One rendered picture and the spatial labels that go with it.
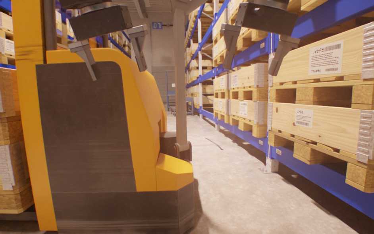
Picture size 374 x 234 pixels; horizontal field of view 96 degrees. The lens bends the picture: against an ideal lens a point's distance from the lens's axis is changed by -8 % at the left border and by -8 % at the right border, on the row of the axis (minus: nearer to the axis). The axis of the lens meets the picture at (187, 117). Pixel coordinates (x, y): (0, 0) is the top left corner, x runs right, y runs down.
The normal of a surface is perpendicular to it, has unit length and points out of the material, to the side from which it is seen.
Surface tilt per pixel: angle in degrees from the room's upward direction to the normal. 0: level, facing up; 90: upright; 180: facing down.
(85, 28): 113
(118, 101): 90
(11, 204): 90
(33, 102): 90
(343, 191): 90
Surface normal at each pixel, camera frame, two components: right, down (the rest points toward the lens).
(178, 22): 0.56, 0.08
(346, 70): -1.00, 0.04
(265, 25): 0.12, 0.50
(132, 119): 0.04, 0.12
